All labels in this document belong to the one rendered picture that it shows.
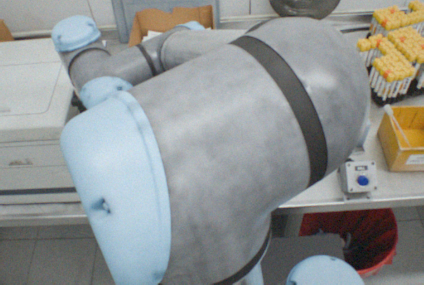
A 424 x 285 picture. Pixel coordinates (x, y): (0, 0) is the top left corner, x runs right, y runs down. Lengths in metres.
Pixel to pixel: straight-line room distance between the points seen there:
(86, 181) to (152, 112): 0.05
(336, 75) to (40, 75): 0.75
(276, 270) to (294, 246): 0.06
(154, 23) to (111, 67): 0.72
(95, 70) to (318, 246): 0.55
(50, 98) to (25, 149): 0.12
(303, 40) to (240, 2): 1.10
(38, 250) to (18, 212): 0.99
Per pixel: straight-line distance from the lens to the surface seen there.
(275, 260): 0.85
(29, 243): 2.13
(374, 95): 1.23
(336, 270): 0.62
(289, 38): 0.26
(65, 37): 0.67
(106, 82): 0.60
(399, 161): 1.06
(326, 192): 1.02
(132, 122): 0.22
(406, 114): 1.12
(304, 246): 0.86
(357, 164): 0.98
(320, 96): 0.24
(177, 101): 0.23
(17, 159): 0.94
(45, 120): 0.83
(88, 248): 2.00
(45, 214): 1.08
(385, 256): 1.48
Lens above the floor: 1.74
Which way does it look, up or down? 50 degrees down
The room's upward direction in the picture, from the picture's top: 6 degrees counter-clockwise
